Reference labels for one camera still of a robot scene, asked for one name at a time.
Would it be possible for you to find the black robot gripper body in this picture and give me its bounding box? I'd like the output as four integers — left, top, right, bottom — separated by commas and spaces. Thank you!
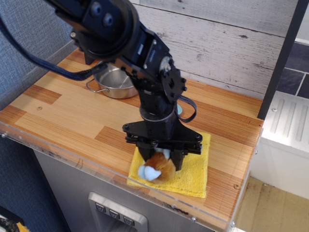
123, 114, 203, 155

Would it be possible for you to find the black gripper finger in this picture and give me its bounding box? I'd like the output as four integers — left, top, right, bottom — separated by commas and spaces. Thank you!
170, 150, 187, 171
136, 142, 157, 161

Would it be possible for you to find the blue and brown plush mouse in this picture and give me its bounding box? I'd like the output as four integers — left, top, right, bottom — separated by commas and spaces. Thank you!
138, 148, 176, 184

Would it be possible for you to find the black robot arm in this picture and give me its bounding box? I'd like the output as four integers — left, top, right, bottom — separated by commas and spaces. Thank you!
49, 0, 202, 170

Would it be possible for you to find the light blue dish brush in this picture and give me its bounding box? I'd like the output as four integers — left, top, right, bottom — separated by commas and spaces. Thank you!
177, 104, 183, 115

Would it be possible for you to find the yellow folded cloth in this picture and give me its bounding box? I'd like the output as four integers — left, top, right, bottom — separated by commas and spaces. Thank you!
126, 132, 211, 198

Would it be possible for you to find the small stainless steel pot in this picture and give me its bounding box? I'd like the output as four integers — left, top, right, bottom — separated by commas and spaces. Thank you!
86, 61, 138, 99

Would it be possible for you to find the silver dispenser button panel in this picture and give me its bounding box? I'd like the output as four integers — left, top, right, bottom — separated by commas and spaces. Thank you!
88, 192, 148, 232

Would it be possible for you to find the clear acrylic edge guard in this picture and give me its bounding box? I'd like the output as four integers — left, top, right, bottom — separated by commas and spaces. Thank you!
0, 123, 255, 232

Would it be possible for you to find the white ribbed cabinet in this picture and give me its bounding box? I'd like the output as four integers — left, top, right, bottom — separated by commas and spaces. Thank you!
251, 91, 309, 199

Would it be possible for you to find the yellow object bottom left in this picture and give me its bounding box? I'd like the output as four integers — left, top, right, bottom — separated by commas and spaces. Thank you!
0, 217, 29, 232

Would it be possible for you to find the black left vertical post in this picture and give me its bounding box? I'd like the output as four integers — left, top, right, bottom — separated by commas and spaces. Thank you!
83, 49, 100, 65

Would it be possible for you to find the black vertical post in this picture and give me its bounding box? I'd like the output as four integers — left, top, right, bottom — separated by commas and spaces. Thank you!
257, 0, 309, 120
83, 49, 100, 65

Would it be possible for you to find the black braided cable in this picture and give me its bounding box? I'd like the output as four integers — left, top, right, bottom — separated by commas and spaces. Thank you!
0, 14, 109, 82

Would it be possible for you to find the black right vertical post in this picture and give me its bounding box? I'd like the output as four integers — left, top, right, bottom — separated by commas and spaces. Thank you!
257, 0, 309, 120

